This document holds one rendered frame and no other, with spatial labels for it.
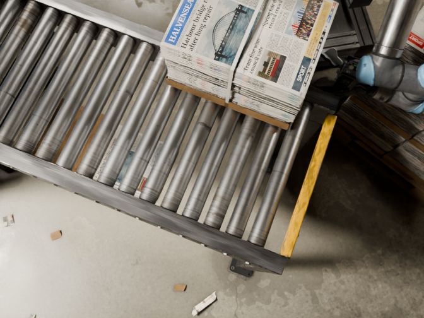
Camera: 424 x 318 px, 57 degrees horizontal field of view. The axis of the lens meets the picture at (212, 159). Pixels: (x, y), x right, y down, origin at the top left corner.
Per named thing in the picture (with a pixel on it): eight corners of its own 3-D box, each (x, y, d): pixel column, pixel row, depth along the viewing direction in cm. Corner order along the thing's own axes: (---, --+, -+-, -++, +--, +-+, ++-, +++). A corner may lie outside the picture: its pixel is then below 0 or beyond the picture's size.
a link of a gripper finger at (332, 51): (326, 35, 119) (348, 55, 117) (320, 45, 125) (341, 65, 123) (319, 41, 118) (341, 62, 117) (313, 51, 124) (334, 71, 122)
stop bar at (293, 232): (336, 118, 115) (339, 115, 113) (289, 260, 104) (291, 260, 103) (325, 114, 115) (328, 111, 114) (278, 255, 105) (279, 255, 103)
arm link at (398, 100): (436, 85, 114) (420, 97, 122) (400, 72, 115) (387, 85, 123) (429, 108, 112) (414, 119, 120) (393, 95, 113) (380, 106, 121)
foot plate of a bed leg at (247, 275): (262, 253, 183) (262, 253, 182) (252, 283, 179) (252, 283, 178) (235, 242, 184) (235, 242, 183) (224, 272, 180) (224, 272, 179)
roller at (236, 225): (291, 100, 122) (296, 94, 117) (238, 243, 110) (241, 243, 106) (276, 94, 122) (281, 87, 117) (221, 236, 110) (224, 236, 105)
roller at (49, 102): (101, 29, 127) (98, 21, 122) (32, 160, 115) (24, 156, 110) (88, 24, 127) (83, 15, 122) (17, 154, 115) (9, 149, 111)
